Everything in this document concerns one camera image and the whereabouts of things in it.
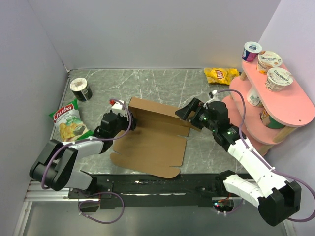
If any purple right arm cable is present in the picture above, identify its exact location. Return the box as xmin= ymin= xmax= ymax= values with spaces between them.
xmin=214 ymin=88 xmax=315 ymax=223

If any brown cardboard box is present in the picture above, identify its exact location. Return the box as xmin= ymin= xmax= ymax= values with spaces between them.
xmin=110 ymin=97 xmax=192 ymax=178

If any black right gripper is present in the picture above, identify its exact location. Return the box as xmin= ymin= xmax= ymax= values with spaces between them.
xmin=175 ymin=97 xmax=217 ymax=132

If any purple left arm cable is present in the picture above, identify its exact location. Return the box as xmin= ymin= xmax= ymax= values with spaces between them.
xmin=41 ymin=99 xmax=132 ymax=224

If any pink three-tier shelf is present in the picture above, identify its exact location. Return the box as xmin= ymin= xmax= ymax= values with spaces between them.
xmin=223 ymin=61 xmax=315 ymax=155

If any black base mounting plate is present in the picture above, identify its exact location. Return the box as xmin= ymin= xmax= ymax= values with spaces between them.
xmin=68 ymin=174 xmax=235 ymax=209

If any chobani yogurt cup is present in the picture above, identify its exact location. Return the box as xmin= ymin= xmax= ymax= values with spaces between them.
xmin=265 ymin=67 xmax=294 ymax=92
xmin=256 ymin=51 xmax=283 ymax=74

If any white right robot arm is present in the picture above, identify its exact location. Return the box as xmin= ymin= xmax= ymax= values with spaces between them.
xmin=175 ymin=98 xmax=302 ymax=226

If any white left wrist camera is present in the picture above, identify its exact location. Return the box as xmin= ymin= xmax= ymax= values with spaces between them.
xmin=110 ymin=99 xmax=126 ymax=111

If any black can white lid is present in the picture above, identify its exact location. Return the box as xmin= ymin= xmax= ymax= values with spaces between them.
xmin=69 ymin=78 xmax=93 ymax=102

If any Chobani yogurt cup rear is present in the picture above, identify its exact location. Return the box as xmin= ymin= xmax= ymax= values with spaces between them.
xmin=256 ymin=51 xmax=283 ymax=74

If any green can lower shelf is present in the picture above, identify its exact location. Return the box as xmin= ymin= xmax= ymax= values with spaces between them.
xmin=259 ymin=108 xmax=285 ymax=129

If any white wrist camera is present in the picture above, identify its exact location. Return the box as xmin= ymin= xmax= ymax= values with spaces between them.
xmin=203 ymin=90 xmax=220 ymax=108
xmin=110 ymin=99 xmax=126 ymax=111

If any aluminium rail frame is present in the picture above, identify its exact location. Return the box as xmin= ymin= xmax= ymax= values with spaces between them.
xmin=14 ymin=181 xmax=296 ymax=236

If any yellow Lays chips bag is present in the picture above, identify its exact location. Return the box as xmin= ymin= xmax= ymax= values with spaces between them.
xmin=204 ymin=67 xmax=240 ymax=85

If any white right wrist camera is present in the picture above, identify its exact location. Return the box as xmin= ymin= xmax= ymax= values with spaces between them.
xmin=203 ymin=90 xmax=220 ymax=108

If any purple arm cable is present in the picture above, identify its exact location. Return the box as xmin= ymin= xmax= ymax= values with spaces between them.
xmin=41 ymin=99 xmax=132 ymax=224
xmin=214 ymin=88 xmax=315 ymax=223

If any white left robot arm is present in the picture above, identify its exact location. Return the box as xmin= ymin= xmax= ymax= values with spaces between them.
xmin=29 ymin=111 xmax=137 ymax=198

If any white cup middle shelf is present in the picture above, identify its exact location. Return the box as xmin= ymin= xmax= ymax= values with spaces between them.
xmin=247 ymin=87 xmax=263 ymax=108

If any green Chuba chips bag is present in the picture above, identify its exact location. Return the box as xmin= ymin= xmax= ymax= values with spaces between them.
xmin=49 ymin=99 xmax=93 ymax=142

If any Chobani yogurt cup front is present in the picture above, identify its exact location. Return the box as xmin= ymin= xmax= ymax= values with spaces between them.
xmin=265 ymin=67 xmax=294 ymax=92

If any purple white yogurt cup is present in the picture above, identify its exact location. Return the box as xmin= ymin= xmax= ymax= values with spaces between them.
xmin=242 ymin=41 xmax=262 ymax=63

